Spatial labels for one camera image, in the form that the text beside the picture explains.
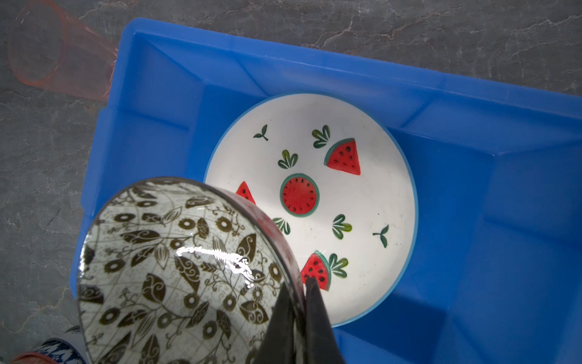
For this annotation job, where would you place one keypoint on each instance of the pink glass cup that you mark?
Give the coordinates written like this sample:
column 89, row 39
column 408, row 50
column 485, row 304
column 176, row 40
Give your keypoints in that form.
column 53, row 50

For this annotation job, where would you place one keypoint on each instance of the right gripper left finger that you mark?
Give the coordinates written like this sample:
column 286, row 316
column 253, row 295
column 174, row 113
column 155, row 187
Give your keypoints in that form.
column 278, row 345

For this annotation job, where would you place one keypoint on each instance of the blue zigzag pattern bowl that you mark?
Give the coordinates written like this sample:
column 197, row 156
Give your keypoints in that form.
column 62, row 351

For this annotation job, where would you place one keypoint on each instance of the watermelon pattern plate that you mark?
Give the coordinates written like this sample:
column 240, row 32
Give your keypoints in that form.
column 336, row 185

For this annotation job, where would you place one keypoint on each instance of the blue plastic bin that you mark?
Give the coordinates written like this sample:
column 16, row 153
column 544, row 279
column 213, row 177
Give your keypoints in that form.
column 496, row 272

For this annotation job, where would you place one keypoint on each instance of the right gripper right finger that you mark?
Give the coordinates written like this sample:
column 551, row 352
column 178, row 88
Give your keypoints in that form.
column 321, row 345

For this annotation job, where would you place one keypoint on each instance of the black white patterned bowl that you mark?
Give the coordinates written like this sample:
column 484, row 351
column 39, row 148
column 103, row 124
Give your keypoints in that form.
column 176, row 271

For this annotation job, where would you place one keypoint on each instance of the red rimmed bowl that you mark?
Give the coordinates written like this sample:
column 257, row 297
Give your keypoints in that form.
column 33, row 358

